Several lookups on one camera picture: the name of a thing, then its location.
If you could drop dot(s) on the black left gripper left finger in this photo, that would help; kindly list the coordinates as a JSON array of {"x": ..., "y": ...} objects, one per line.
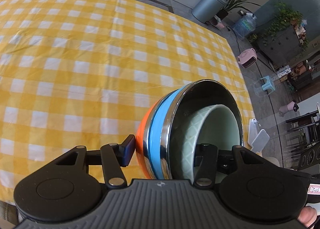
[{"x": 111, "y": 157}]

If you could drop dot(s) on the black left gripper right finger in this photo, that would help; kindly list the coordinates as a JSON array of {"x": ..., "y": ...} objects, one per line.
[{"x": 209, "y": 161}]

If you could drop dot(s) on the orange steel bowl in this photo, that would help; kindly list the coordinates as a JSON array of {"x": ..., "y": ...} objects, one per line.
[{"x": 141, "y": 145}]

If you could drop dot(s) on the green ceramic bowl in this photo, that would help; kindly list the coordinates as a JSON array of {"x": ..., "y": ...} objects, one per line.
[{"x": 215, "y": 125}]

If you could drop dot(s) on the blue steel bowl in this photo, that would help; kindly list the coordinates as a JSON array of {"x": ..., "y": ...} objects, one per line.
[{"x": 175, "y": 108}]

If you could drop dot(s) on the person's hand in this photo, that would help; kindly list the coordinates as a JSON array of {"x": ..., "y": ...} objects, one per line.
[{"x": 307, "y": 216}]

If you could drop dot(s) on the white phone stand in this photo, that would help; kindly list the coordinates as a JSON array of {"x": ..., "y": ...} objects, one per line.
[{"x": 257, "y": 137}]

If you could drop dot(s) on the small blue plastic stool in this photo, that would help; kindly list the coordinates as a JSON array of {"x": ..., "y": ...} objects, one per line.
[{"x": 268, "y": 85}]

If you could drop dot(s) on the yellow checkered tablecloth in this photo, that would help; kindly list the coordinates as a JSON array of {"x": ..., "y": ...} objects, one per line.
[{"x": 84, "y": 72}]

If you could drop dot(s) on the pink space heater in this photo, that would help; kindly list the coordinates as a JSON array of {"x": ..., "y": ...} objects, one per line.
[{"x": 247, "y": 58}]

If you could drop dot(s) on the dark grey sideboard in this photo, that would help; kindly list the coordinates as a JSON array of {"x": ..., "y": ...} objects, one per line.
[{"x": 282, "y": 48}]

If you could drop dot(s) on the large water bottle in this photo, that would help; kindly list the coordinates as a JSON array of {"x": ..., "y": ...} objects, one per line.
[{"x": 245, "y": 25}]

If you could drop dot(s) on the grey blue trash can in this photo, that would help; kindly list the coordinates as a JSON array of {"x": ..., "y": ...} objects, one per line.
[{"x": 207, "y": 9}]

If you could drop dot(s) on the green leafy floor plant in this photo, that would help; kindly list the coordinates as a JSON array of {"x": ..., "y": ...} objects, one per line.
[{"x": 234, "y": 4}]

